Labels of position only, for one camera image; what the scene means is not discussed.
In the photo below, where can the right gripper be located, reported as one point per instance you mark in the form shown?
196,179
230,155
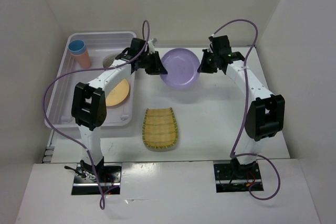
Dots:
202,67

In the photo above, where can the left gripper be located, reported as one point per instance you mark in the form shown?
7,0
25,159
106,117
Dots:
158,68

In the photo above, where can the purple plastic plate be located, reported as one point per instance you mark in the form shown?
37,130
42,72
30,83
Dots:
181,65

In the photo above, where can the yellow plastic plate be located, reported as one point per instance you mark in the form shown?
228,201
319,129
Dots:
118,94

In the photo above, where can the clear glass plate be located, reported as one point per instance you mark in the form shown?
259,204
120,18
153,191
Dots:
108,60

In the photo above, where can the red plastic cup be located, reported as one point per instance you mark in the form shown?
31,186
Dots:
83,59

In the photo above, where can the blue plastic cup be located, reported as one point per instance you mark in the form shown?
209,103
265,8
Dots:
77,47

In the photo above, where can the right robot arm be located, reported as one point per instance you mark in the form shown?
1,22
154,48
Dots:
263,113

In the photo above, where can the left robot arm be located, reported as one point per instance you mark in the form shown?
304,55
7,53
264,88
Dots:
89,100

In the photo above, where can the translucent plastic bin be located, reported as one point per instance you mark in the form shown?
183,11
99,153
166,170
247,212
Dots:
99,45

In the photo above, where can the woven bamboo tray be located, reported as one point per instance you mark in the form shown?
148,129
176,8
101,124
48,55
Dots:
159,129

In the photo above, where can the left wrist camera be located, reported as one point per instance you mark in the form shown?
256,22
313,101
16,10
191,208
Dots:
151,45

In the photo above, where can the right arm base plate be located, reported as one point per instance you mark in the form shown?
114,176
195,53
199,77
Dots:
230,177

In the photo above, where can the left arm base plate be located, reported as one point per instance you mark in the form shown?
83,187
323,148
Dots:
85,184

